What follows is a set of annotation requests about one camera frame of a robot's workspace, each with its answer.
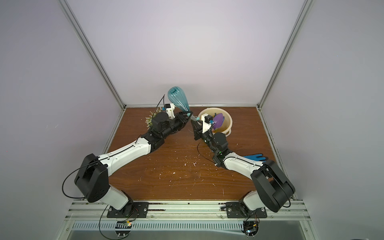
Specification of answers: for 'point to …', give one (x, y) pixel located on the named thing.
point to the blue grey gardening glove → (255, 157)
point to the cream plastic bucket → (226, 128)
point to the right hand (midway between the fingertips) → (194, 117)
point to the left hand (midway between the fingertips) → (195, 113)
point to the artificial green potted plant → (149, 120)
